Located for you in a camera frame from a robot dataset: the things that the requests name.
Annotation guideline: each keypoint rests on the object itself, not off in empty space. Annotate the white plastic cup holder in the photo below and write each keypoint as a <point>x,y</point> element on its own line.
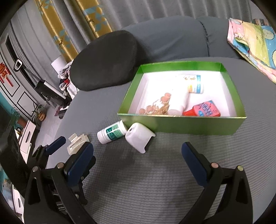
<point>138,136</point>

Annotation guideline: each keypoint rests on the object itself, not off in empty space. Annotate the white tube bottle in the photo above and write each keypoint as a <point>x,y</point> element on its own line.
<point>178,103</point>

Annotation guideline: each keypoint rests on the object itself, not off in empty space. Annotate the amber hair clip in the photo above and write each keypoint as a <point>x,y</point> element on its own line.
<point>158,107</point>

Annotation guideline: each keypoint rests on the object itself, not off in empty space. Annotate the clear square glass bottle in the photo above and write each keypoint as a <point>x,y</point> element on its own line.
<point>76,143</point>

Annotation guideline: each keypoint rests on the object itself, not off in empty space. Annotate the red door ornament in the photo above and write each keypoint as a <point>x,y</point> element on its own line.
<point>4,74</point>

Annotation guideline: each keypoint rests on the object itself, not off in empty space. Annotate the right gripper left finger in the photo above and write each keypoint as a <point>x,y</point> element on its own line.
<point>66,175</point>

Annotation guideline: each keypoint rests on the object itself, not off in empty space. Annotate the black round cushion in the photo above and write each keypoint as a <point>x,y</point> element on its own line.
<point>107,61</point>

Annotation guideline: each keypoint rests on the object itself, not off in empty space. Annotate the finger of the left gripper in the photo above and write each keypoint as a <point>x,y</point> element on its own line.
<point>78,189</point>
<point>41,155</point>

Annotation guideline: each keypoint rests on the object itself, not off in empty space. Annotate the white bottle blue cap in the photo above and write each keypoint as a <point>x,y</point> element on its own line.
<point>194,83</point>

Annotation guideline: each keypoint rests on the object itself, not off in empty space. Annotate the colourful cartoon blanket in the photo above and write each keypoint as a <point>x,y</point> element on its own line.
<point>255,42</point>

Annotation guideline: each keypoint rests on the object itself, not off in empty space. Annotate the white drawer cabinet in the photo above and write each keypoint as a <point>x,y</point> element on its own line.
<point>25,140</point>

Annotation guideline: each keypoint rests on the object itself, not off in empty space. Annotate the red pink bottle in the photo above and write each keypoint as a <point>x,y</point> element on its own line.
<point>205,109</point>

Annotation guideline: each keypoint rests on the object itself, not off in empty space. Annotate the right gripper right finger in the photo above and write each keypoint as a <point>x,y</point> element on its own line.
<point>208,177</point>

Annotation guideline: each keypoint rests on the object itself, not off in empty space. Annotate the green cardboard box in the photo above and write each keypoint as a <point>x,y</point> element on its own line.
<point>153,80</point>

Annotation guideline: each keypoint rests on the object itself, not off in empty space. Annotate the black tripod stand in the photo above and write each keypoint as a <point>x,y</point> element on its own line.
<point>44,88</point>

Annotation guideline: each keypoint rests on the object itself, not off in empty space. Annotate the grey and gold curtain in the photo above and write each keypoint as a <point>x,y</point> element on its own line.
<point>42,31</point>

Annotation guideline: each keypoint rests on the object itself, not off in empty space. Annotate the small potted plant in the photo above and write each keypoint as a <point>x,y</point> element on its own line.
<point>39,114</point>

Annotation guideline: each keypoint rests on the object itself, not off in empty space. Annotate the white bottle green label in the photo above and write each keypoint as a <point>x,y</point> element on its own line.
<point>112,132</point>

